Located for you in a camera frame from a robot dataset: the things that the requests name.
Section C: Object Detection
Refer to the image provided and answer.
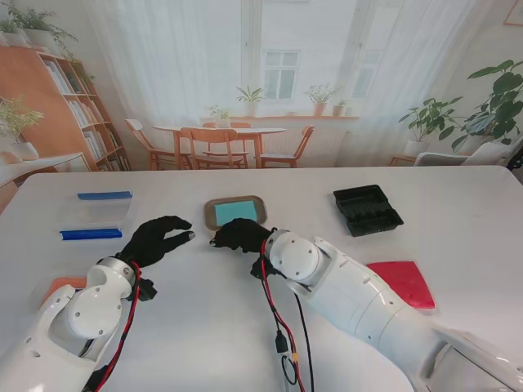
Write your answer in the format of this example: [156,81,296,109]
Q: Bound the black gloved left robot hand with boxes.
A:
[118,216,196,270]

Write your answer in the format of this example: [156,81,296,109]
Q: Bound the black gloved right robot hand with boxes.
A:
[210,217,273,254]

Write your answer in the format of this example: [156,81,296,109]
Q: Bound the clear lid with teal label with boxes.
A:
[203,195,269,230]

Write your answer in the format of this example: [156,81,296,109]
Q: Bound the brown paper food container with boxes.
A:
[203,194,269,240]

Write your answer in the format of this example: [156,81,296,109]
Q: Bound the clear container with blue clips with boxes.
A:
[59,190,139,243]

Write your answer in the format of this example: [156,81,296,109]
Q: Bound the red container lid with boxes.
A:
[364,261,437,312]

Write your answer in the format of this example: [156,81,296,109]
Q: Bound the clear lid with orange label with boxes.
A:
[38,275,89,311]

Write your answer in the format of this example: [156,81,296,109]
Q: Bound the black plastic tray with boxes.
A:
[333,184,405,238]

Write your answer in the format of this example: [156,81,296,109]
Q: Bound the printed room scene backdrop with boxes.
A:
[0,0,523,216]

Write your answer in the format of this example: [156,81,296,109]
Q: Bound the black equipment piece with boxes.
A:
[505,140,523,173]

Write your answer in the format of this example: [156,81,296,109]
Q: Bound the right arm red black cable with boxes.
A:
[251,260,316,392]

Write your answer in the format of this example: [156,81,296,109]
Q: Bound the arm red black cable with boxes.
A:
[251,260,316,392]
[83,264,159,392]

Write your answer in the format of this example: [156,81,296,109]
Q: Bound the left arm red black cable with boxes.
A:
[83,264,159,392]

